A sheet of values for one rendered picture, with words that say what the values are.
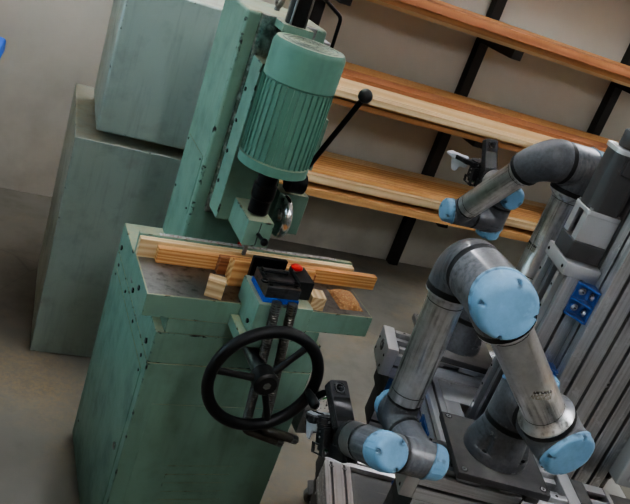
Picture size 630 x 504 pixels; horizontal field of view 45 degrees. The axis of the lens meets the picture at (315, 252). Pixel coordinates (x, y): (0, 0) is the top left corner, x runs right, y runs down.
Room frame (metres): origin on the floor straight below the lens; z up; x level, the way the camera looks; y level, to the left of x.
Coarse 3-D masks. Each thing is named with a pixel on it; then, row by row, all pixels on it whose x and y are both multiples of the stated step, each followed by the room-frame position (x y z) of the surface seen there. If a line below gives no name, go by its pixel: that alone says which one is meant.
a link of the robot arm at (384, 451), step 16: (352, 432) 1.27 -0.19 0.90; (368, 432) 1.24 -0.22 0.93; (384, 432) 1.23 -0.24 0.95; (352, 448) 1.24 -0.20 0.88; (368, 448) 1.20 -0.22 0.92; (384, 448) 1.19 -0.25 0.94; (400, 448) 1.21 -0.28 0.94; (368, 464) 1.20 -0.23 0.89; (384, 464) 1.18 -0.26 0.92; (400, 464) 1.20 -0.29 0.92
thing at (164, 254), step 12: (156, 252) 1.67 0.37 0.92; (168, 252) 1.67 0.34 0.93; (180, 252) 1.69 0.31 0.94; (192, 252) 1.70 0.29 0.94; (204, 252) 1.73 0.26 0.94; (180, 264) 1.69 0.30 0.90; (192, 264) 1.70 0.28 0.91; (204, 264) 1.72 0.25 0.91; (300, 264) 1.86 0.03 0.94; (324, 276) 1.88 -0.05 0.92; (336, 276) 1.90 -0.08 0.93; (348, 276) 1.91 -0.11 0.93; (360, 276) 1.93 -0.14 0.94; (372, 276) 1.96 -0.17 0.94; (360, 288) 1.94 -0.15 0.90; (372, 288) 1.96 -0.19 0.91
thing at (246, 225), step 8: (240, 200) 1.82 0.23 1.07; (248, 200) 1.84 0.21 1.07; (232, 208) 1.83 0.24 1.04; (240, 208) 1.78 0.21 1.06; (232, 216) 1.81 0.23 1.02; (240, 216) 1.77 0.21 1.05; (248, 216) 1.73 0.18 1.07; (256, 216) 1.75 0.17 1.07; (264, 216) 1.77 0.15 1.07; (232, 224) 1.80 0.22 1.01; (240, 224) 1.75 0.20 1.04; (248, 224) 1.71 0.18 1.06; (256, 224) 1.72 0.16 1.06; (264, 224) 1.73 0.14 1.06; (272, 224) 1.74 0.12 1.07; (240, 232) 1.74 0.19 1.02; (248, 232) 1.72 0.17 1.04; (256, 232) 1.73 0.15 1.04; (264, 232) 1.74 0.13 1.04; (240, 240) 1.72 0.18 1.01; (248, 240) 1.72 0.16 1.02; (256, 240) 1.73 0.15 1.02
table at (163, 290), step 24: (144, 264) 1.63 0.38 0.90; (168, 264) 1.67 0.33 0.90; (144, 288) 1.53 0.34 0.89; (168, 288) 1.56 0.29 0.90; (192, 288) 1.60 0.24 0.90; (336, 288) 1.88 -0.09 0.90; (144, 312) 1.51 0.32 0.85; (168, 312) 1.53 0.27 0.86; (192, 312) 1.56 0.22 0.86; (216, 312) 1.59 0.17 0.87; (336, 312) 1.74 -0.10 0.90; (360, 312) 1.79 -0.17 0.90
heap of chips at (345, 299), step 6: (336, 294) 1.82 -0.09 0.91; (342, 294) 1.82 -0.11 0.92; (348, 294) 1.83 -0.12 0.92; (336, 300) 1.80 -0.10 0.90; (342, 300) 1.80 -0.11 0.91; (348, 300) 1.80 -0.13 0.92; (354, 300) 1.82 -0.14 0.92; (342, 306) 1.78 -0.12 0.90; (348, 306) 1.79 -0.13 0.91; (354, 306) 1.80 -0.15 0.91
